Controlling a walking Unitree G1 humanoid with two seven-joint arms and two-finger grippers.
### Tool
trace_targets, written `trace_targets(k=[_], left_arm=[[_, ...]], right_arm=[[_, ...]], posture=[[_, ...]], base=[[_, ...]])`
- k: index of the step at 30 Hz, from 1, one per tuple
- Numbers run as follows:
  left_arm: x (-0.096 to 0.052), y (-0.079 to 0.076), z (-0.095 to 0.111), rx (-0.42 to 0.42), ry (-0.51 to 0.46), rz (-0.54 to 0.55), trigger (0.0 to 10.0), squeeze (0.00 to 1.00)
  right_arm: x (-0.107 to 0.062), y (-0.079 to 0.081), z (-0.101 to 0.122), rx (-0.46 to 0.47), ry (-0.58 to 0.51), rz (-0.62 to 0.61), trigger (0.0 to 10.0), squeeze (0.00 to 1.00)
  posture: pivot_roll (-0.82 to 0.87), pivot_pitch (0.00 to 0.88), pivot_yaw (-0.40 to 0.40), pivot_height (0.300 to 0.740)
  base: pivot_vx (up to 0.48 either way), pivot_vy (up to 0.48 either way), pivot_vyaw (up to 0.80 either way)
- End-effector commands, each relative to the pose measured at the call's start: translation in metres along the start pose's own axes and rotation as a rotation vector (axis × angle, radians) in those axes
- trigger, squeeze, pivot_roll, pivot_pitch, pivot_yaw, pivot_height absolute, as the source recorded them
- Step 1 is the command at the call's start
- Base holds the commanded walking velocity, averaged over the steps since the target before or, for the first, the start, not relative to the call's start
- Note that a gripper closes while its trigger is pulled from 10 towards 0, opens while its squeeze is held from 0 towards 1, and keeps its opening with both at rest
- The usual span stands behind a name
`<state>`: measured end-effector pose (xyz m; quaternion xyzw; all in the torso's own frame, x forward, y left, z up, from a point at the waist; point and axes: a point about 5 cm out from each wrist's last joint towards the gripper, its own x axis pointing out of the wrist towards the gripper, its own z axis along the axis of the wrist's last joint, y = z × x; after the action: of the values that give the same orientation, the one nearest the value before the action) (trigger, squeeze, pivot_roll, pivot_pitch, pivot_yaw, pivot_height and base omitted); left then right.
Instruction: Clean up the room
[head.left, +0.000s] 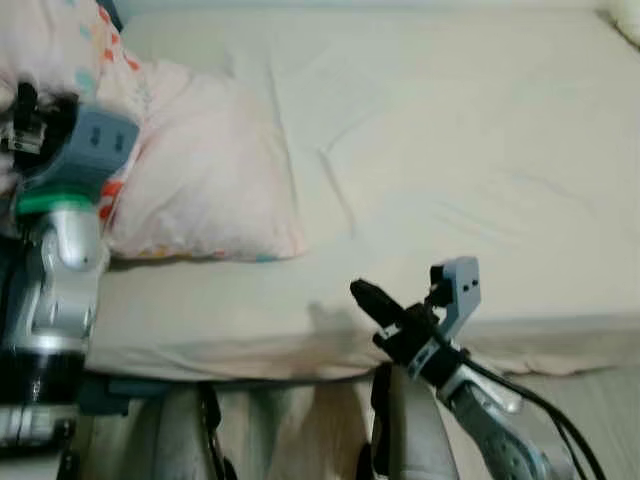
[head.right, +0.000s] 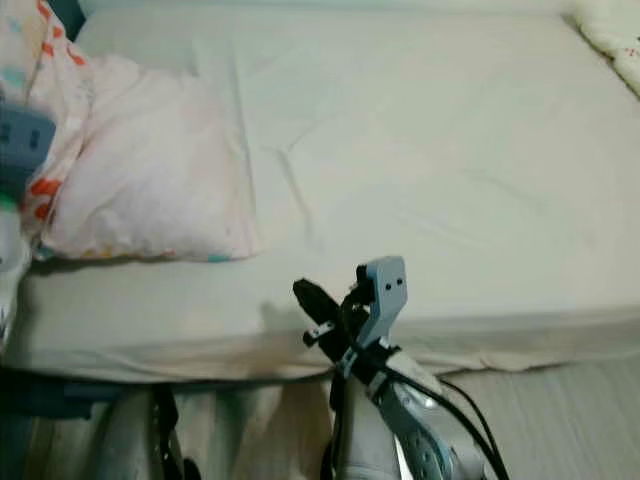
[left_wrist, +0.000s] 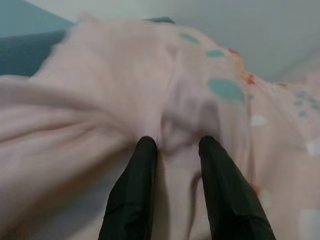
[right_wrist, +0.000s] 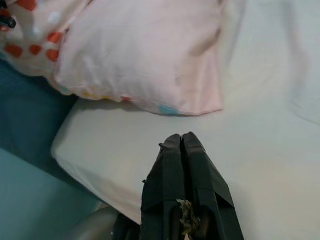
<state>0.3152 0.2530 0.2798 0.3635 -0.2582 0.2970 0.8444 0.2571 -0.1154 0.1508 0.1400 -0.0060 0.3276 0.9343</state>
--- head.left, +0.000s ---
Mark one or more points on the pink dotted pillow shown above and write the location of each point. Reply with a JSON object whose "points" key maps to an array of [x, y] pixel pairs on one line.
{"points": [[200, 170]]}

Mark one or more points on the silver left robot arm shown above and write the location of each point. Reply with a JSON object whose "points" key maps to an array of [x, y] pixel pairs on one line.
{"points": [[60, 260]]}

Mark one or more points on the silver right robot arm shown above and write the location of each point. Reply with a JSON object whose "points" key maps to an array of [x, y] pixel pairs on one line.
{"points": [[490, 420]]}

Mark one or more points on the grey right robot leg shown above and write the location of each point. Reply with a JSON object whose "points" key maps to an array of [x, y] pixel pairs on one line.
{"points": [[415, 430]]}

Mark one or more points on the mattress with cream sheet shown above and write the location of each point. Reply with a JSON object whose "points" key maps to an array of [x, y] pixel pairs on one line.
{"points": [[450, 150]]}

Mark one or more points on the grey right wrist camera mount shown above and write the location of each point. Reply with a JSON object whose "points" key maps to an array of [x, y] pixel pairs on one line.
{"points": [[460, 285]]}

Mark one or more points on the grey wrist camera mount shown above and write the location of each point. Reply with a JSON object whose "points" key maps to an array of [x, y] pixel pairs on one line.
{"points": [[460, 285], [95, 140]]}

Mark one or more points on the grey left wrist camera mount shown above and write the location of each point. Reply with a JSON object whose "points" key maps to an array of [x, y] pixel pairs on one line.
{"points": [[95, 140]]}

